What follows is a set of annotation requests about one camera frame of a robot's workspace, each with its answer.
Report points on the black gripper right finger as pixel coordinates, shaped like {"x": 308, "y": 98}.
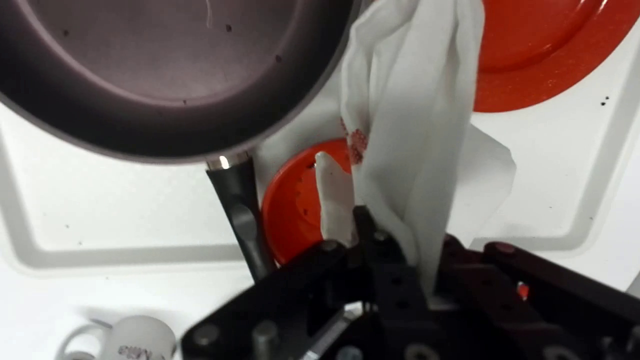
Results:
{"x": 521, "y": 306}

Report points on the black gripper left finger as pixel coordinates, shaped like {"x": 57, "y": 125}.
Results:
{"x": 386, "y": 292}

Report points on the white tea towel red print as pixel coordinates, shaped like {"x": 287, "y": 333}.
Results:
{"x": 413, "y": 132}

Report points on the dark nonstick frying pan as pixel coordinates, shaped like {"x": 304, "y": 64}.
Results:
{"x": 167, "y": 66}

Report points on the plain red bowl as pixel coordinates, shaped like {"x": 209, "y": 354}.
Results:
{"x": 292, "y": 207}

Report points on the red dinner plate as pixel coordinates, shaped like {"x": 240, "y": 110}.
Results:
{"x": 532, "y": 66}

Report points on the white printed mug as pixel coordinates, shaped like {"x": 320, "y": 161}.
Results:
{"x": 137, "y": 341}

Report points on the white rectangular tray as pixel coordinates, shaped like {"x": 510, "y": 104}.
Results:
{"x": 101, "y": 200}

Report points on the round white pedestal table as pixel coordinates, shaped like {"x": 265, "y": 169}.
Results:
{"x": 40, "y": 306}

